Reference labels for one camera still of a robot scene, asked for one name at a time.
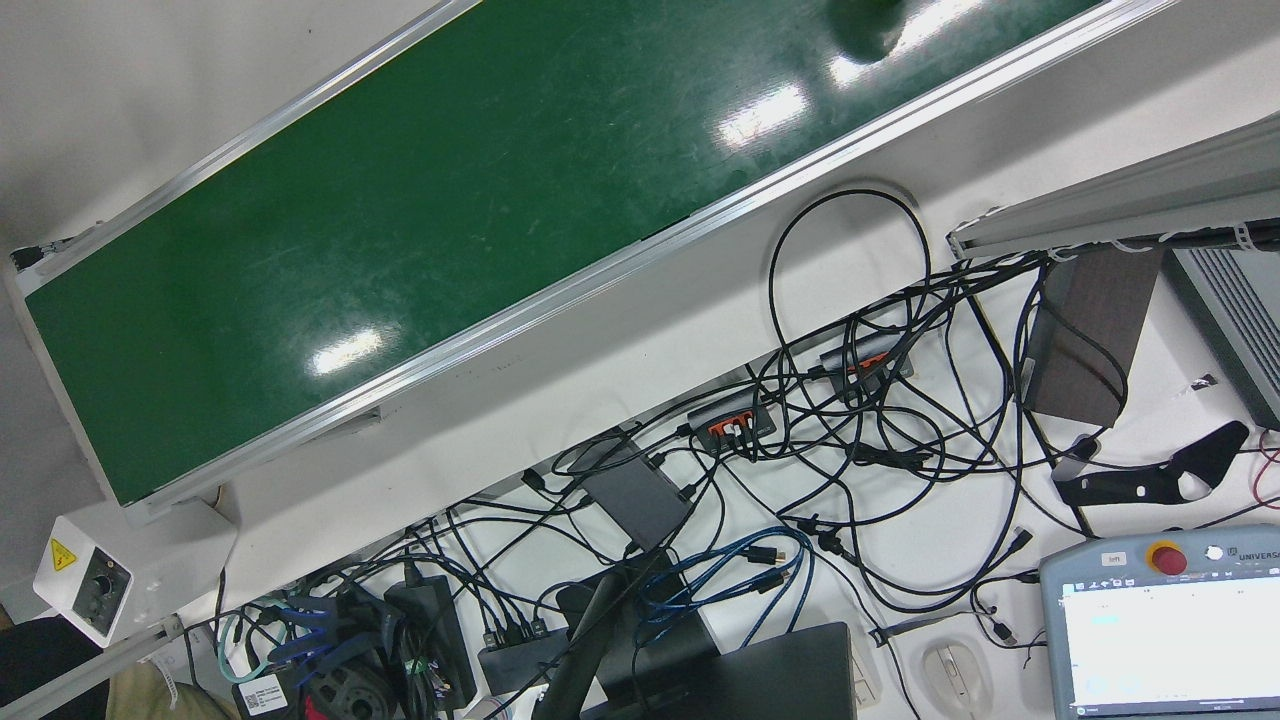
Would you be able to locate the black usb hub orange ports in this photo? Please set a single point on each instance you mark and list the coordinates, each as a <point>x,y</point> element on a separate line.
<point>730,412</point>
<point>870,350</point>

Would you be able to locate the black multiport hub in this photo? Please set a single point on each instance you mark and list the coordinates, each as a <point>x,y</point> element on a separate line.
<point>515,660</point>

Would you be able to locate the black power adapter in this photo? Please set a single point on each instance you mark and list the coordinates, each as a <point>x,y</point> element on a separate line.
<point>430,630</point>

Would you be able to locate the black round machine part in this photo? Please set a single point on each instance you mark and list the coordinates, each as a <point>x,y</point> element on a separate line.
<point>350,692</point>

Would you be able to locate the white computer mouse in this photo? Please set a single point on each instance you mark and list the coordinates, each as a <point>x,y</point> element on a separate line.
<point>950,675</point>

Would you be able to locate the dark brown wooden block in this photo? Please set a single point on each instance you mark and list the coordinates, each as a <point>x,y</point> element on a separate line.
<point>1085,340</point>

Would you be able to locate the white label tag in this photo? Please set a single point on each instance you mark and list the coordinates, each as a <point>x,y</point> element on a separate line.
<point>262,693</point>

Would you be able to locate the white conveyor control box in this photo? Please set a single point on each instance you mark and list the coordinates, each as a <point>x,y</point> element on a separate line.
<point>150,560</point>

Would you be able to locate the grey teach pendant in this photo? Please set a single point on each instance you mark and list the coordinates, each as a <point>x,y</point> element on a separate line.
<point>1160,640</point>

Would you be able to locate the grey finned metal box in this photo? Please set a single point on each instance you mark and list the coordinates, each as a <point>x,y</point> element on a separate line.
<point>1240,320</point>

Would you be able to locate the grey conveyor end roller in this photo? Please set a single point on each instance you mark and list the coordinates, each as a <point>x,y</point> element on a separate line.
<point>32,256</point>

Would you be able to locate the green conveyor belt aluminium frame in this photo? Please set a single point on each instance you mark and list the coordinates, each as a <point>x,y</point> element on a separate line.
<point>500,200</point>

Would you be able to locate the black flat bracket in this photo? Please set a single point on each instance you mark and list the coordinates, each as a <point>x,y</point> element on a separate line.
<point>1130,488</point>

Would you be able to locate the aluminium profile post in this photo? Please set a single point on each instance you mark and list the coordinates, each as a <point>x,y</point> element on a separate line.
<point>1150,190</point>

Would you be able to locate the aluminium frame rail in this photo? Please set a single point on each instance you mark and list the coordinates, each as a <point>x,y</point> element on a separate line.
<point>90,672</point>

